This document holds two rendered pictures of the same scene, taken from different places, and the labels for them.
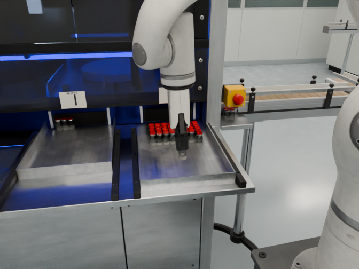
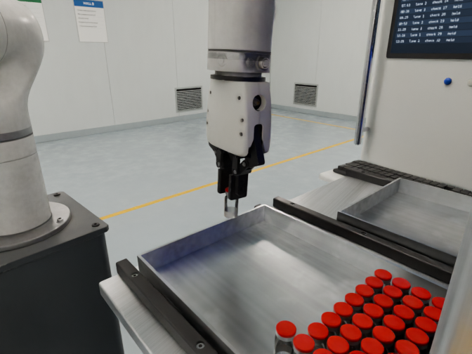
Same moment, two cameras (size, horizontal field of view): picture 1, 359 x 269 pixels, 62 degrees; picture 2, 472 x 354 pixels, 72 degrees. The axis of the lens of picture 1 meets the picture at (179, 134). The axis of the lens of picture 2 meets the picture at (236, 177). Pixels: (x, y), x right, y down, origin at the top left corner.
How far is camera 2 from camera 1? 114 cm
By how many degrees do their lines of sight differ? 124
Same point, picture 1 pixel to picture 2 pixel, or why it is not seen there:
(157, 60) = not seen: hidden behind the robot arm
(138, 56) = not seen: hidden behind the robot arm
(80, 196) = (312, 199)
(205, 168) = (208, 283)
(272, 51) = not seen: outside the picture
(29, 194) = (357, 187)
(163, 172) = (269, 250)
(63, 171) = (371, 199)
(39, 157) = (447, 211)
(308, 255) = (43, 231)
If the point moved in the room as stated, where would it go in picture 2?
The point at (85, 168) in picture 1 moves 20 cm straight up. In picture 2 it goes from (357, 208) to (371, 106)
